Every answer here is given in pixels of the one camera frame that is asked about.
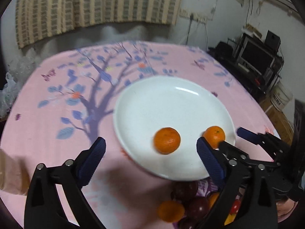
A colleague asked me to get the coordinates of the red cherry tomato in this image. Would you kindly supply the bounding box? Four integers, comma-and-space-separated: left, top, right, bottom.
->
230, 199, 241, 214

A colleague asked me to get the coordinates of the yellow lemon-like fruit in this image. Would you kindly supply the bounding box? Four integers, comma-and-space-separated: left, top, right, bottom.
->
224, 214, 236, 225

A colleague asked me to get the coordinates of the small mandarin orange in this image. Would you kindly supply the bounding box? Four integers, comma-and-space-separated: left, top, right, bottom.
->
202, 126, 226, 149

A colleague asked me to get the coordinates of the large mandarin orange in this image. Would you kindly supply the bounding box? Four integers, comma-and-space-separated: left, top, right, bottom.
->
153, 127, 181, 155

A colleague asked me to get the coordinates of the right hand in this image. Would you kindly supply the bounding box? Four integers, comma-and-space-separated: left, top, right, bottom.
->
276, 198, 298, 223

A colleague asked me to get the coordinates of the left hand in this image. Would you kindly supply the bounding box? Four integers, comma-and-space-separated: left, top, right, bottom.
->
1, 149, 30, 195

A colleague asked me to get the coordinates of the cardboard box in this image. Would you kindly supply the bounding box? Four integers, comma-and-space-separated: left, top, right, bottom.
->
259, 95, 294, 146

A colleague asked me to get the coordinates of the white plastic bucket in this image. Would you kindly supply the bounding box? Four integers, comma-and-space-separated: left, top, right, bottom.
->
270, 81, 293, 111

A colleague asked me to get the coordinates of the white oval plate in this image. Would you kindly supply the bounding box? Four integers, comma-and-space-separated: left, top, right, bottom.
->
113, 76, 236, 181

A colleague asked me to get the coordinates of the small dark plum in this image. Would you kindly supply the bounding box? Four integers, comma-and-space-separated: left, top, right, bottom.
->
177, 217, 196, 229

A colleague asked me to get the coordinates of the dark red plum rear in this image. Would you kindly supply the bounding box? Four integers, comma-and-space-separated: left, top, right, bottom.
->
171, 181, 198, 202

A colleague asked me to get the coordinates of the smooth orange fruit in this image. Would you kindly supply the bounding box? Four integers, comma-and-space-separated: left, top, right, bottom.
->
157, 201, 185, 223

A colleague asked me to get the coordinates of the black shelf with monitor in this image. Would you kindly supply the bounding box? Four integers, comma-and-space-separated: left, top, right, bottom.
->
208, 33, 284, 102

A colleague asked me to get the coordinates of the pink deer print tablecloth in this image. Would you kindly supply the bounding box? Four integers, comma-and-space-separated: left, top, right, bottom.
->
1, 41, 276, 228

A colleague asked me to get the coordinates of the clear plastic bag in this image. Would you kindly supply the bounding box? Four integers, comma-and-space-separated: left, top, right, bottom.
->
1, 56, 36, 118

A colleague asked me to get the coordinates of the striped beige curtain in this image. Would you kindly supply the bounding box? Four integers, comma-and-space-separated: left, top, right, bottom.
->
15, 0, 180, 49

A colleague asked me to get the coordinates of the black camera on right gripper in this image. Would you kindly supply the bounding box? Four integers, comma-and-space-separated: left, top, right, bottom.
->
292, 99, 304, 161

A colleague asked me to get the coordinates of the white power cable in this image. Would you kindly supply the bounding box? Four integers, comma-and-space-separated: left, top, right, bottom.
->
185, 16, 209, 46

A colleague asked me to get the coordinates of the white wall power strip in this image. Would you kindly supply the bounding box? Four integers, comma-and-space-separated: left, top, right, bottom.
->
179, 8, 208, 24

